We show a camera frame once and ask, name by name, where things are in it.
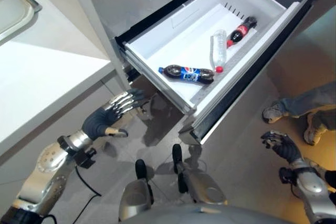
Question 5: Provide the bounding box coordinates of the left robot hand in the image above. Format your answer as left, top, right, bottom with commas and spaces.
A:
82, 88, 146, 141

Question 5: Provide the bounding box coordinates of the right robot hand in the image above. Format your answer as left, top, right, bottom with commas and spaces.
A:
260, 130, 302, 164

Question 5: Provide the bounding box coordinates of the white refrigerator drawer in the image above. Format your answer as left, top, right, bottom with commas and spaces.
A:
114, 0, 312, 146

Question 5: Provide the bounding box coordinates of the stainless steel refrigerator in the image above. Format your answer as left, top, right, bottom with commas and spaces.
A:
64, 0, 336, 146

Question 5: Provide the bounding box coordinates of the person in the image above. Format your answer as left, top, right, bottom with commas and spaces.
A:
262, 82, 336, 146

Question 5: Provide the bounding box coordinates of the white kitchen counter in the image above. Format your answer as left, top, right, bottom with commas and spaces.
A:
0, 0, 112, 156

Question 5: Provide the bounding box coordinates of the pepsi cola bottle blue label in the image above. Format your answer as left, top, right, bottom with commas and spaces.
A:
158, 64, 215, 85

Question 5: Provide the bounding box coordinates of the robot silver legs and body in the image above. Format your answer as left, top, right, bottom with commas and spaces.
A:
118, 144, 316, 224

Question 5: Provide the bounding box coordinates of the clear water bottle red cap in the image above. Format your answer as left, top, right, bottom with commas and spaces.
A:
209, 29, 228, 73

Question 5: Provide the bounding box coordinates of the coca-cola bottle red label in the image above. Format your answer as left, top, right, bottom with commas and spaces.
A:
226, 16, 258, 48

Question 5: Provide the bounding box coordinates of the steel sink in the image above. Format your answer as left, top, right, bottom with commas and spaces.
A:
0, 0, 43, 44

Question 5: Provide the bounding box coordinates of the black cable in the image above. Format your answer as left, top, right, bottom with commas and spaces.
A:
39, 166, 102, 224

